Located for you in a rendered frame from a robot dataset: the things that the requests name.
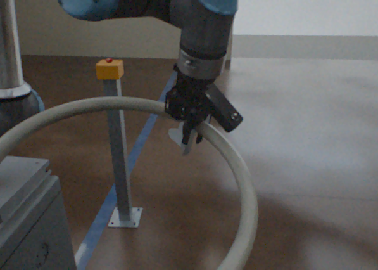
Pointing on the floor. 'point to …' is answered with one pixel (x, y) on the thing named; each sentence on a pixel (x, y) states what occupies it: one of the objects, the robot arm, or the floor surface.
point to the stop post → (118, 147)
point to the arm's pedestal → (35, 234)
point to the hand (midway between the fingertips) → (194, 147)
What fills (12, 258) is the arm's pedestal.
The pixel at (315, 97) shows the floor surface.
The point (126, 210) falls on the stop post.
